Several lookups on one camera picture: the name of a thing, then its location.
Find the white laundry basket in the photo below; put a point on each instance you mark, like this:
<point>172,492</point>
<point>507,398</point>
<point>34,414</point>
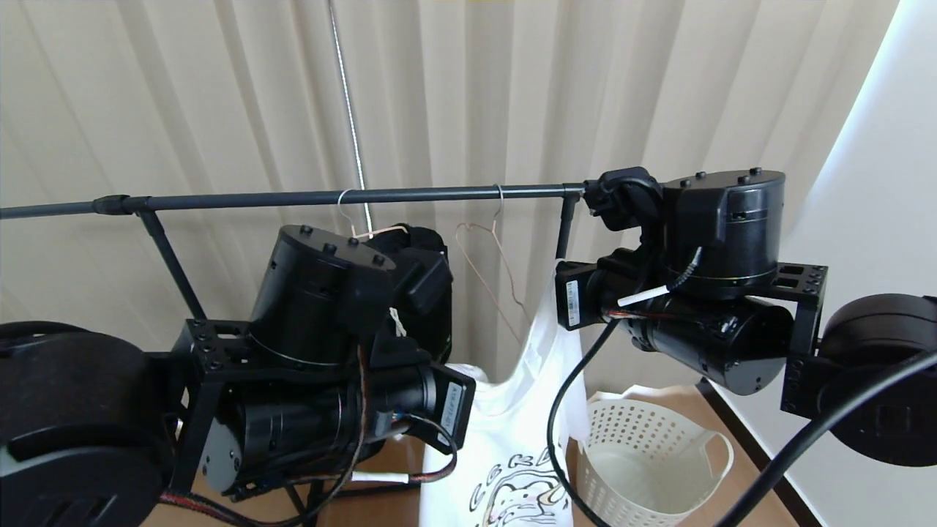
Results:
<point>659,468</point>

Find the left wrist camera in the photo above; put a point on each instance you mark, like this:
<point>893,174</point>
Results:
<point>428,278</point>

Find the pink clothes hanger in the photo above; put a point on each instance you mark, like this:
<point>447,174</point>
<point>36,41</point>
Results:
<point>498,278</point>
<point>350,219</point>

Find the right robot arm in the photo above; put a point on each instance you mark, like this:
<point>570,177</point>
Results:
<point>732,227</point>

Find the black clothes rack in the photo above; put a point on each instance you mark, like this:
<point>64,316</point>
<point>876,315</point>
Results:
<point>256,198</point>

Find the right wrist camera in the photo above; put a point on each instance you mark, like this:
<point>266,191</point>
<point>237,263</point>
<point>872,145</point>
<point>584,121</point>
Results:
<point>622,194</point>

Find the white garment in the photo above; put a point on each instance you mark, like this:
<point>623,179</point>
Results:
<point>512,432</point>

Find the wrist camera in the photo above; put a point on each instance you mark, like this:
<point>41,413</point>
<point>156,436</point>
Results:
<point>428,278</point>
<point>622,194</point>

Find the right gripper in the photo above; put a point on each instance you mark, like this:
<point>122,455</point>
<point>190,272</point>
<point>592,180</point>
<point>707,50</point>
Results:
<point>703,337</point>

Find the black shorts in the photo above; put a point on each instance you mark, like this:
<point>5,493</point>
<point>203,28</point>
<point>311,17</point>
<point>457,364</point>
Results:
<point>435,322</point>

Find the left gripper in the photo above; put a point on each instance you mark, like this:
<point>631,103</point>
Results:
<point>307,432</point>

